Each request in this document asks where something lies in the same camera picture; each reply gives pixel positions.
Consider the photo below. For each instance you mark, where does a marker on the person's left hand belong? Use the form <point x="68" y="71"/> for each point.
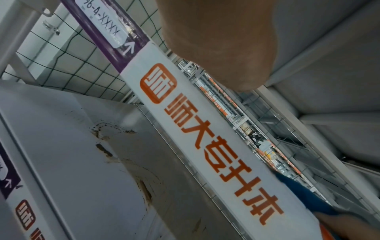
<point x="219" y="39"/>

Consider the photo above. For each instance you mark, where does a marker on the person's right forearm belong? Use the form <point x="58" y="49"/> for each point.
<point x="350" y="226"/>

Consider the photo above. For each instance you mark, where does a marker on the distant warehouse shelves with goods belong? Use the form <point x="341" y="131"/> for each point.
<point x="237" y="112"/>

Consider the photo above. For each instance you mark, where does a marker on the white shelf beam orange print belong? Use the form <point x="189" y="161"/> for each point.
<point x="17" y="206"/>
<point x="190" y="121"/>

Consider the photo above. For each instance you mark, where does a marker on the white paper label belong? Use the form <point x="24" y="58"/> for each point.
<point x="101" y="21"/>

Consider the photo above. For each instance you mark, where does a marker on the dark green safety net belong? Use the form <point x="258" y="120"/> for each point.
<point x="74" y="63"/>

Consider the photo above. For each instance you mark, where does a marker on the metal hook clip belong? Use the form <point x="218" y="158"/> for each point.
<point x="51" y="26"/>

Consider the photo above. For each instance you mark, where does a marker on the blue sleeve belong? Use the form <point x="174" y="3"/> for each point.
<point x="308" y="196"/>

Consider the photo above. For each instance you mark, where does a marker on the white metal rack frame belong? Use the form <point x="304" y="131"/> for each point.
<point x="323" y="105"/>

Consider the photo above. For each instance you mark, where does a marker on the white shelf upright post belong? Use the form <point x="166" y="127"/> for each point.
<point x="17" y="39"/>

